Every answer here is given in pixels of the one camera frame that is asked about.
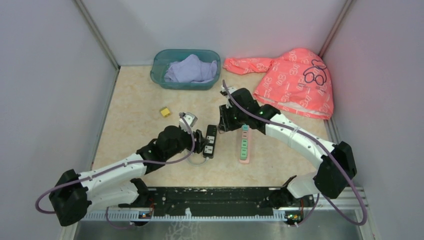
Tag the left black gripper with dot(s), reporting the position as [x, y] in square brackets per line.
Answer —
[198, 135]

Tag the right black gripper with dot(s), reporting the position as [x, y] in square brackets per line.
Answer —
[225, 124]

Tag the pink charger plug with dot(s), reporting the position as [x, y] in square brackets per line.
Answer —
[245, 134]

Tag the black power strip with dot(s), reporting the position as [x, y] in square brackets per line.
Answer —
[211, 136]

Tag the yellow charger plug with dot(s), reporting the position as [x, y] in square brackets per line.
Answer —
[165, 112]

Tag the pink power strip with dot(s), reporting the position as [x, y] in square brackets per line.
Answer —
[249, 148]

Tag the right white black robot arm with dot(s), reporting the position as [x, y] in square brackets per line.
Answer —
[334, 162]

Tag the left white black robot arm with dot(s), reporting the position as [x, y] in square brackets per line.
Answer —
[120, 184]

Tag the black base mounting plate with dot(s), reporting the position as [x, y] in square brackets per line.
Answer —
[218, 202]

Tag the lavender cloth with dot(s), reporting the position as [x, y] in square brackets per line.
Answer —
[191, 70]

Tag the teal plastic basin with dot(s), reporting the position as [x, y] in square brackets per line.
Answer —
[165, 57]

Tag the coral patterned jacket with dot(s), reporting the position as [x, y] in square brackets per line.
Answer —
[298, 82]

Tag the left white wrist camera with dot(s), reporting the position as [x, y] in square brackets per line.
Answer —
[187, 121]

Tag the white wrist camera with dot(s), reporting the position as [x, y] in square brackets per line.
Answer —
[187, 121]
[226, 91]

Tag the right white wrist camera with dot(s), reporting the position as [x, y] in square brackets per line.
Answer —
[226, 91]

